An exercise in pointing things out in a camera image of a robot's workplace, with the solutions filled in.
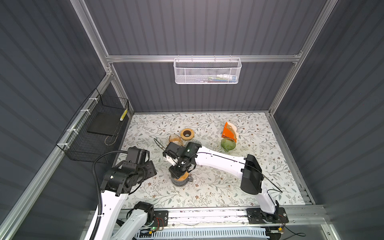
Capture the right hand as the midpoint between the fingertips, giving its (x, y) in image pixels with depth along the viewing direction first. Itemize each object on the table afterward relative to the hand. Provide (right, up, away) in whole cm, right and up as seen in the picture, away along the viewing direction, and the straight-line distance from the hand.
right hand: (175, 176), depth 77 cm
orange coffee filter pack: (+34, +23, +22) cm, 46 cm away
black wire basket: (-40, +22, -4) cm, 46 cm away
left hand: (-11, +6, -8) cm, 15 cm away
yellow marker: (-30, +33, +5) cm, 44 cm away
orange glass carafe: (-3, +17, +26) cm, 31 cm away
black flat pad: (-35, +28, -3) cm, 45 cm away
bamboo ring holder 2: (+5, 0, 0) cm, 5 cm away
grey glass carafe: (+3, -6, +5) cm, 8 cm away
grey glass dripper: (+11, +15, +28) cm, 33 cm away
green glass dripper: (+33, +13, +24) cm, 43 cm away
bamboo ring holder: (+5, +21, +29) cm, 36 cm away
